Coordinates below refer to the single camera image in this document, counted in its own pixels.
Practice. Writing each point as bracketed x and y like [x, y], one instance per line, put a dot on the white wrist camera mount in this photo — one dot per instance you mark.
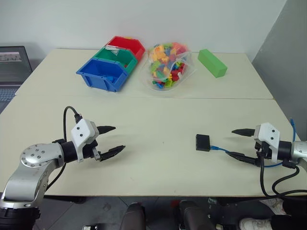
[81, 133]
[269, 135]

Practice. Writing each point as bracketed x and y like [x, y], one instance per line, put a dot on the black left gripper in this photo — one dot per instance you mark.
[89, 149]

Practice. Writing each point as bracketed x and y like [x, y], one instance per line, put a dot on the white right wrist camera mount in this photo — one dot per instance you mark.
[269, 135]

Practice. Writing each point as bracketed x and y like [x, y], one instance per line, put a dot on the small black box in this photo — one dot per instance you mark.
[202, 142]

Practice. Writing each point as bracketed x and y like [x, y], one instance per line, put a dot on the green rectangular block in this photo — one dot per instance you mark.
[212, 62]

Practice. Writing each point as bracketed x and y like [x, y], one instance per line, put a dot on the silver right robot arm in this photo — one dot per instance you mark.
[297, 151]

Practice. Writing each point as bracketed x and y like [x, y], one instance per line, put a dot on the grey laptop computer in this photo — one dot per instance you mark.
[12, 69]

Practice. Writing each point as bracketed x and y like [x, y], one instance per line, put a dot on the green plastic storage bin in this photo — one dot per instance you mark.
[112, 56]

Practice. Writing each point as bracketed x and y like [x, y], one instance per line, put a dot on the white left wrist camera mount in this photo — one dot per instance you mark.
[81, 133]

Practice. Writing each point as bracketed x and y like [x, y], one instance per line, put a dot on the clear bag of colourful bricks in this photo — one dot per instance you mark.
[168, 67]

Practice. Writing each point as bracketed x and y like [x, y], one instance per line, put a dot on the dark rounded shape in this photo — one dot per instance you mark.
[192, 215]
[134, 216]

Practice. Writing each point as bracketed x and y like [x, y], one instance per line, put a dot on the small blue toy brick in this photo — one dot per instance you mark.
[110, 78]

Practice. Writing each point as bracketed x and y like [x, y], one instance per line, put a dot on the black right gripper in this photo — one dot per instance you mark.
[265, 153]

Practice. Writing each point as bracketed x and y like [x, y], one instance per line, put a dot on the white sneaker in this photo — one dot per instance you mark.
[254, 224]

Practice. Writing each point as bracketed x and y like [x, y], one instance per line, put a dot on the blue plastic storage bin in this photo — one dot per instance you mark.
[96, 68]

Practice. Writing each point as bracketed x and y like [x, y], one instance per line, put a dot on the grey partition panel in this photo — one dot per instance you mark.
[285, 60]

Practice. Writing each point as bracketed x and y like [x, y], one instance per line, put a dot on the red plastic storage bin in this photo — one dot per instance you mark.
[127, 45]

